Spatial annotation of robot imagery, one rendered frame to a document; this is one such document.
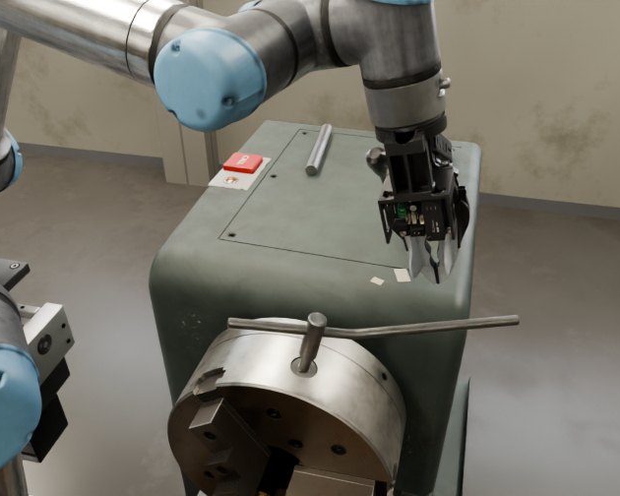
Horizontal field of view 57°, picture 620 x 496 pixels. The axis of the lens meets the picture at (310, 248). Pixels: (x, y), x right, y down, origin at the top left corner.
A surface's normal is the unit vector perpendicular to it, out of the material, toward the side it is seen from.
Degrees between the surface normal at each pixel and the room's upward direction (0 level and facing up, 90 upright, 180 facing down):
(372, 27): 92
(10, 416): 89
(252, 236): 0
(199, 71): 90
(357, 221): 0
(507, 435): 0
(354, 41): 103
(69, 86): 90
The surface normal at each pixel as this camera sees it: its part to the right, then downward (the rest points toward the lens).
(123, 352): 0.00, -0.82
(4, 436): 0.63, 0.43
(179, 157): -0.23, 0.55
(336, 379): 0.41, -0.68
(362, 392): 0.63, -0.52
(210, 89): -0.43, 0.51
